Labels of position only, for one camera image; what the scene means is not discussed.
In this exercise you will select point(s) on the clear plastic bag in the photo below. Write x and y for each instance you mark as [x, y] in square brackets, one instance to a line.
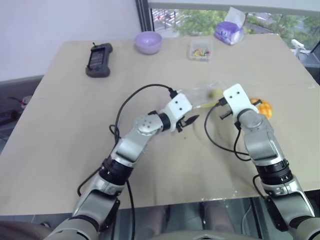
[200, 96]

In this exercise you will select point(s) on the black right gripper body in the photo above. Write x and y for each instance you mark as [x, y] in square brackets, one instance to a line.
[225, 116]

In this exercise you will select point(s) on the clear box with coloured bits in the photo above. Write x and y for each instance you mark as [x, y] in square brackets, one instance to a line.
[200, 50]

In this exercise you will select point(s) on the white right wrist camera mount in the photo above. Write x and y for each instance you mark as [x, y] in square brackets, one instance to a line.
[237, 98]

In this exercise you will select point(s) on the white device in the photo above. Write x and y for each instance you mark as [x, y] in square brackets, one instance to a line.
[297, 46]

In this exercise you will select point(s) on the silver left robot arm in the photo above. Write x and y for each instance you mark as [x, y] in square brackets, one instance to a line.
[135, 145]

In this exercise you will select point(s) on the dark window frame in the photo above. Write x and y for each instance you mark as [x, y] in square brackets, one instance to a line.
[144, 15]

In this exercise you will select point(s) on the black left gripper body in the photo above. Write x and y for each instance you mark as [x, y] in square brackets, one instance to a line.
[181, 124]

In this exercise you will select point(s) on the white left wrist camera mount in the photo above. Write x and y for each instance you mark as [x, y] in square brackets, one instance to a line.
[178, 107]

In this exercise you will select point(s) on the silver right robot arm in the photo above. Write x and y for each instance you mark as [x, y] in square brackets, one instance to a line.
[260, 140]

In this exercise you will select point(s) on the purple bowl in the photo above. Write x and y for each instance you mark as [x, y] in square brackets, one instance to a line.
[148, 42]

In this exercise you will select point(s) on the small white red gadget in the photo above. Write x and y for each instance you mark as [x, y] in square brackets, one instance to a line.
[25, 100]

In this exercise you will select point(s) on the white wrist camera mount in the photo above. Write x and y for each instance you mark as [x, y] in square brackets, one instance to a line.
[178, 107]
[237, 98]

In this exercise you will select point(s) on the orange round snack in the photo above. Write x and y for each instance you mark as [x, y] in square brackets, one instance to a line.
[264, 108]

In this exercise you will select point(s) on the purple tissue pack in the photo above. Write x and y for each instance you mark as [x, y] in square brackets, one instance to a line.
[229, 31]

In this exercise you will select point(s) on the green round snack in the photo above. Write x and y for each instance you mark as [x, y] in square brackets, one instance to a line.
[215, 93]

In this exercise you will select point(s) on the grey robot torso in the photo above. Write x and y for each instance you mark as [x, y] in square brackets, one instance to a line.
[202, 236]

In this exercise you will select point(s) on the black handheld controller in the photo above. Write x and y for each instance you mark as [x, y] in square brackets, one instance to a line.
[98, 60]

